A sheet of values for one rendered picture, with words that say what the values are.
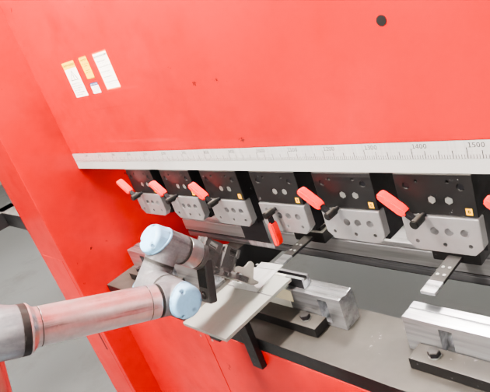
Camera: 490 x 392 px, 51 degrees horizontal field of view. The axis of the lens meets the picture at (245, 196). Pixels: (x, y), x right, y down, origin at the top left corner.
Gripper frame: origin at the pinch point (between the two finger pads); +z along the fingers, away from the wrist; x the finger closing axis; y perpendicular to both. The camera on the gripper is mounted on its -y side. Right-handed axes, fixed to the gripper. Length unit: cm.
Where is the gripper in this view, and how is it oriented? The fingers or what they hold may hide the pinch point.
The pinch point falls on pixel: (246, 281)
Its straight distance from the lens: 145.3
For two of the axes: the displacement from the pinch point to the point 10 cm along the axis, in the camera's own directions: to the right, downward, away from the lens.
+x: -6.8, -0.4, 7.3
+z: 6.8, 3.5, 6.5
